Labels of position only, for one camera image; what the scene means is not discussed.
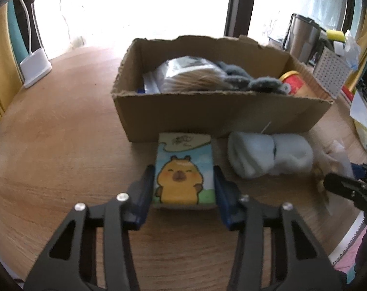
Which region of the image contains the light blue sock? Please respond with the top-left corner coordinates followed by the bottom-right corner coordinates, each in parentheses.
top-left (228, 132), bottom-right (314, 179)

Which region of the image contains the capybara tissue pack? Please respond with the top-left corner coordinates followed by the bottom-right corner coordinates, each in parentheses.
top-left (153, 133), bottom-right (216, 210)

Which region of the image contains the red yellow tin can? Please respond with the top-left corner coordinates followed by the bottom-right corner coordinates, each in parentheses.
top-left (279, 70), bottom-right (316, 98)

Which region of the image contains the dark grey sock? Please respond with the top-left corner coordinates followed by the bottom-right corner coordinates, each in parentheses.
top-left (215, 61), bottom-right (288, 95)

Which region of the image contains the blue pouch pack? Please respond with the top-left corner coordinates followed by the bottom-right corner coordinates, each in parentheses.
top-left (137, 72), bottom-right (160, 94)

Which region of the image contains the cotton swab plastic bag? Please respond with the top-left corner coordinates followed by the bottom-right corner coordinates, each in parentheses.
top-left (153, 56), bottom-right (233, 93)

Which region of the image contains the small clear plastic bag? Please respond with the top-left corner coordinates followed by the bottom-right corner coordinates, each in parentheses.
top-left (312, 139), bottom-right (354, 216)

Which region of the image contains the white paper sheet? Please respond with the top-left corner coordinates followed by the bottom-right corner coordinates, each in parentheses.
top-left (350, 91), bottom-right (367, 128)

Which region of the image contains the red package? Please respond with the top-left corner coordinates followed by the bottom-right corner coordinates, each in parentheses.
top-left (341, 86), bottom-right (354, 105)

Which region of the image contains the white perforated basket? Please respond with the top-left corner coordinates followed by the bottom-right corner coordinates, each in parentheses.
top-left (313, 47), bottom-right (351, 98)

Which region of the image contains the crumpled clear plastic bag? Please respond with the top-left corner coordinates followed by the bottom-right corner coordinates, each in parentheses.
top-left (343, 30), bottom-right (362, 71)

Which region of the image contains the yellow green sponge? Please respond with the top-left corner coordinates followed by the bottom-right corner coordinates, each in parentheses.
top-left (326, 30), bottom-right (346, 43)

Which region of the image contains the steel travel mug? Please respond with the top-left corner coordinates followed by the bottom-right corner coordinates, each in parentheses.
top-left (282, 13), bottom-right (322, 64)

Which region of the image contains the open cardboard box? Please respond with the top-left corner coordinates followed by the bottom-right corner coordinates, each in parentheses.
top-left (111, 35), bottom-right (333, 142)

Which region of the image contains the white desk lamp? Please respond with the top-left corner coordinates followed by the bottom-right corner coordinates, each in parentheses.
top-left (19, 0), bottom-right (52, 89)

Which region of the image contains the yellow teal curtain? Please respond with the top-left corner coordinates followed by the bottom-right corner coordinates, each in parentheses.
top-left (0, 1), bottom-right (28, 121)

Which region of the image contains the black window frame post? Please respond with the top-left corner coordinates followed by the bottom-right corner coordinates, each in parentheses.
top-left (224, 0), bottom-right (255, 38)

